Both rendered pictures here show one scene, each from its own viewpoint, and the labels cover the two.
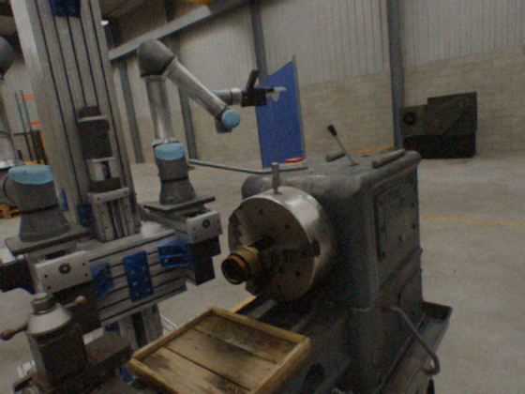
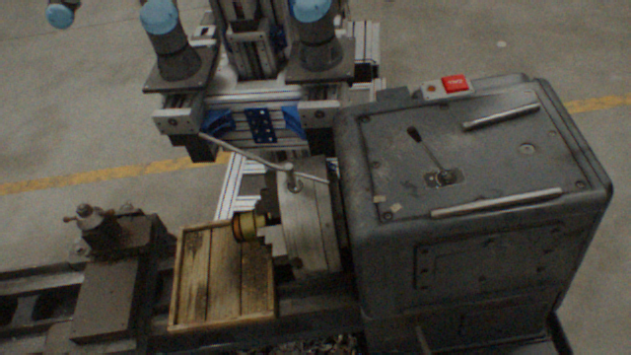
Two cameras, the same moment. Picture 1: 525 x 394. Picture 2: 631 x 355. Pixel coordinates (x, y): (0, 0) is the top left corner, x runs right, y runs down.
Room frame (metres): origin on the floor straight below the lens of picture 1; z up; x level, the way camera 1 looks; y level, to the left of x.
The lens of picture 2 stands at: (0.56, -0.73, 2.15)
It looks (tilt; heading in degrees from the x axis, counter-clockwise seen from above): 48 degrees down; 52
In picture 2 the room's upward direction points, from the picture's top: 12 degrees counter-clockwise
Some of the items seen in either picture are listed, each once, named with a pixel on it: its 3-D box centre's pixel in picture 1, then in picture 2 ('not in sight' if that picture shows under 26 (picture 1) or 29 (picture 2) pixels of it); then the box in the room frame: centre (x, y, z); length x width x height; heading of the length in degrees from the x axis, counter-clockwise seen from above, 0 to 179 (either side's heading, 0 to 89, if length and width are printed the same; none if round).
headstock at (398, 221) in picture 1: (337, 213); (454, 191); (1.34, -0.28, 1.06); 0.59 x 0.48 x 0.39; 139
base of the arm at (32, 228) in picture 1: (42, 219); (175, 55); (1.17, 0.73, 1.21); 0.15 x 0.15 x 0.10
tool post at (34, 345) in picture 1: (59, 347); (101, 230); (0.62, 0.42, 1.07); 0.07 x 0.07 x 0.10; 49
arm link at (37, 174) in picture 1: (32, 185); (163, 25); (1.18, 0.73, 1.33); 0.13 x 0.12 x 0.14; 60
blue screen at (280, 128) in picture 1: (275, 131); not in sight; (7.84, -0.46, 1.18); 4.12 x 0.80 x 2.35; 9
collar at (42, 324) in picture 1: (47, 316); (89, 215); (0.62, 0.42, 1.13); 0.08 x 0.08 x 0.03
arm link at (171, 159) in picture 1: (171, 159); (315, 12); (1.49, 0.34, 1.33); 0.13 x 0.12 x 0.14; 18
